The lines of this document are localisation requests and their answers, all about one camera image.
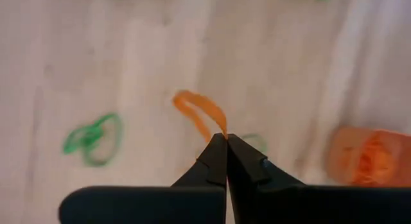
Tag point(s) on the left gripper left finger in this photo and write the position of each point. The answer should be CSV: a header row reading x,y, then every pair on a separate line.
x,y
144,204

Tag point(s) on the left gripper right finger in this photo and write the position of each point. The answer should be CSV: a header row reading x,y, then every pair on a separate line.
x,y
289,204

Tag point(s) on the orange plastic basket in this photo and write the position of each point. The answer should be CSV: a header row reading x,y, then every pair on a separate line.
x,y
340,160

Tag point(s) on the orange rubber band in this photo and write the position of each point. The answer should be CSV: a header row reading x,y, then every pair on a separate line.
x,y
208,105
391,163
372,160

